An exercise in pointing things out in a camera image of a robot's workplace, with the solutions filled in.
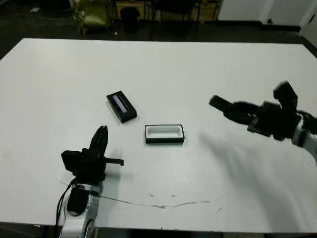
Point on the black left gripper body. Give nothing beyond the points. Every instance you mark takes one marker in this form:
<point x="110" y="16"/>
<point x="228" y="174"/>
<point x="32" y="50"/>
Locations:
<point x="92" y="166"/>

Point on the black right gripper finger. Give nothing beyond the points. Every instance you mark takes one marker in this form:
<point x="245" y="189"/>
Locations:
<point x="236" y="116"/>
<point x="245" y="106"/>

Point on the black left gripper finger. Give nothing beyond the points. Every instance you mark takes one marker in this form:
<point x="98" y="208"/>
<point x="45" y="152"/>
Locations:
<point x="97" y="140"/>
<point x="105" y="140"/>

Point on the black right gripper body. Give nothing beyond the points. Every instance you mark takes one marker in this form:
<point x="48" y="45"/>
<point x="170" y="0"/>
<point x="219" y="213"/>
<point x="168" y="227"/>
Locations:
<point x="277" y="121"/>

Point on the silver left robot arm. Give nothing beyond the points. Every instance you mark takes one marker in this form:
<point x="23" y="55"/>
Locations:
<point x="76" y="198"/>

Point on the black box base white insert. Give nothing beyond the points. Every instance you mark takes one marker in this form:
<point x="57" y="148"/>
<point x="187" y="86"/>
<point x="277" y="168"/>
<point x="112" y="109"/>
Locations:
<point x="163" y="140"/>

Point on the black chair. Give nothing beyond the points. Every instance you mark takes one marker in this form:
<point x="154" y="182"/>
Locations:
<point x="173" y="6"/>

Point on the black trash bin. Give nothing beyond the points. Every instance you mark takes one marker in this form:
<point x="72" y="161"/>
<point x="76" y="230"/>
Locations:
<point x="130" y="18"/>

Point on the crinkled plastic bag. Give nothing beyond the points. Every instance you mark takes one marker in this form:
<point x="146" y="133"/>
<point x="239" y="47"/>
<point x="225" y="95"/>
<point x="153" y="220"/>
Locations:
<point x="92" y="16"/>

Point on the white paper sheet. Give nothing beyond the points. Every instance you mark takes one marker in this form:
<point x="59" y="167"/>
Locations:
<point x="34" y="10"/>

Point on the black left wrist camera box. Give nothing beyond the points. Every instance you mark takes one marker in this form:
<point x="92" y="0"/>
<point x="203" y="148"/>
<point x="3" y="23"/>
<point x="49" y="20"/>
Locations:
<point x="71" y="161"/>

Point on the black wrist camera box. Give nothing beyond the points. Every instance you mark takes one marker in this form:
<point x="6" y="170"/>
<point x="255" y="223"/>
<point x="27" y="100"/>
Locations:
<point x="71" y="161"/>
<point x="284" y="94"/>

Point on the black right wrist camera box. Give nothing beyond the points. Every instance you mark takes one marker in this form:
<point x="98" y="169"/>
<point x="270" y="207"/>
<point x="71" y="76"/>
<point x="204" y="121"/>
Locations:
<point x="284" y="94"/>

